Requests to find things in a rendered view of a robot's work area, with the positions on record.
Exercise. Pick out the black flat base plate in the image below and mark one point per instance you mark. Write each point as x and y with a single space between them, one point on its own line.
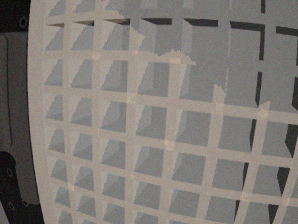
14 16

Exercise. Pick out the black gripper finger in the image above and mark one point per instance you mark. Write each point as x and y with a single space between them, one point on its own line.
15 137

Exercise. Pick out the white well plate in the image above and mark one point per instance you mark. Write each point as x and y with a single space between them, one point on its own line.
111 182

